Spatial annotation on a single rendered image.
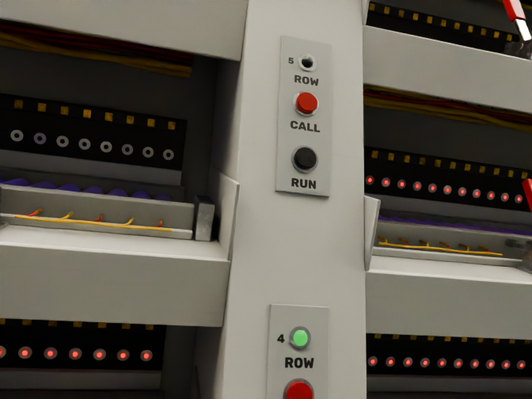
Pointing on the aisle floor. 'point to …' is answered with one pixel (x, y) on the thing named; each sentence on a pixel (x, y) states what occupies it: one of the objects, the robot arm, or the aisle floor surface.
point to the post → (289, 206)
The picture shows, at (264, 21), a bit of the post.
